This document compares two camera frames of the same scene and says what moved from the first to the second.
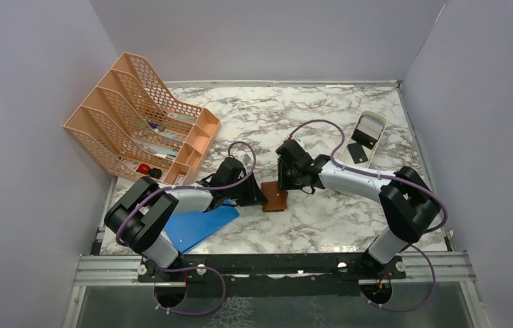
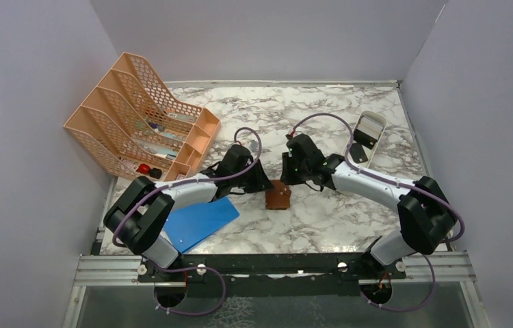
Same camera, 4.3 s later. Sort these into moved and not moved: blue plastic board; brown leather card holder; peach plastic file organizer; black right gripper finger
Moved: black right gripper finger
Not moved: brown leather card holder; blue plastic board; peach plastic file organizer
